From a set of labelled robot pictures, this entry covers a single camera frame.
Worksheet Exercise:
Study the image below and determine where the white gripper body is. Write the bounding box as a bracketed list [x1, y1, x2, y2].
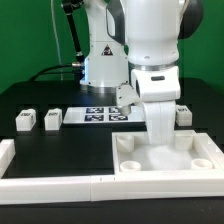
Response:
[131, 66, 180, 145]

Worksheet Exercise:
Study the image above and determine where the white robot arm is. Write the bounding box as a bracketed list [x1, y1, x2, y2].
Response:
[81, 0, 203, 145]

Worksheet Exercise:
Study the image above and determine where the white square tabletop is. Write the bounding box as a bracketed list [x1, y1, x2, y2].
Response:
[112, 130, 224, 174]

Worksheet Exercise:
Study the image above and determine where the white U-shaped obstacle fence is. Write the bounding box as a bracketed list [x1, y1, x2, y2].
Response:
[0, 139, 224, 205]

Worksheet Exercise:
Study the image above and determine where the white AprilTag base plate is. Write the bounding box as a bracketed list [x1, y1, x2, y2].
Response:
[63, 106, 144, 124]

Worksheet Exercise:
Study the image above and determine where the black cable at base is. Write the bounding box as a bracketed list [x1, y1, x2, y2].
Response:
[27, 61, 86, 83]

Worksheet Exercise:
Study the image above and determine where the grey hanging cable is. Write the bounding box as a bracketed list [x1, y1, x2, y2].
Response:
[50, 0, 64, 81]

